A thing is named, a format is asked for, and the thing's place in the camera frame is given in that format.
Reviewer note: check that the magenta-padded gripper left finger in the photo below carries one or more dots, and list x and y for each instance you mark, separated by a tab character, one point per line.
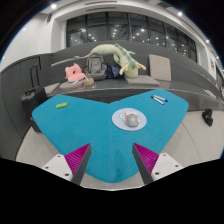
75	161

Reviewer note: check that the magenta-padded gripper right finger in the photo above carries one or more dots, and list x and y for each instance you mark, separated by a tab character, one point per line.
148	161

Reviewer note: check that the grey and white computer mouse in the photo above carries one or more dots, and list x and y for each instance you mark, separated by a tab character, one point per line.
131	120

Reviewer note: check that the round light blue mouse pad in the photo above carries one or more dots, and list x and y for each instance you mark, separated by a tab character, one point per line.
117	120

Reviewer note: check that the white marker with black cap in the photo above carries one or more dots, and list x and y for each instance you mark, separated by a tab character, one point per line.
157	100

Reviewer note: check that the white marker with blue cap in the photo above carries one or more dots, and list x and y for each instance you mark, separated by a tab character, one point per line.
161	98

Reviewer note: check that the black bag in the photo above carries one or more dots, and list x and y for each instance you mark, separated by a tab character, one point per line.
207	116

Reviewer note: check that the black suitcase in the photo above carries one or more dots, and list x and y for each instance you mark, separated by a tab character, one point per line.
33	100

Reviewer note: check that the grey flat seat cushion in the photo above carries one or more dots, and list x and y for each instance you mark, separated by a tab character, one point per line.
141	80
71	85
52	88

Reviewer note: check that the small beige pouch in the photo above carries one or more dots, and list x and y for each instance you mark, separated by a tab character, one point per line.
88	82

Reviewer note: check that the pink plush cushion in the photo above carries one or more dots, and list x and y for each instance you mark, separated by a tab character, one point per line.
74	73

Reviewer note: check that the grey upright back cushion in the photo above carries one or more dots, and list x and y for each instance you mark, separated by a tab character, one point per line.
160	67

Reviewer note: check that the dark blue patterned bag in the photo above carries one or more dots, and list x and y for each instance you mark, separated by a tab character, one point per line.
113	72

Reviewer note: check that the grey backpack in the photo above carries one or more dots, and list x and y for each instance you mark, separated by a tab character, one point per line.
96	66

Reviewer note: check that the green dragon plush toy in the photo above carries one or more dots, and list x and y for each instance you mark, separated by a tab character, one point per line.
128	65

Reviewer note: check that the grey upholstered bench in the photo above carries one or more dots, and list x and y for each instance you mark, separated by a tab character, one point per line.
70	53

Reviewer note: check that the dark glass window wall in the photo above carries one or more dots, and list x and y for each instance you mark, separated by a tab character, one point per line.
133	28

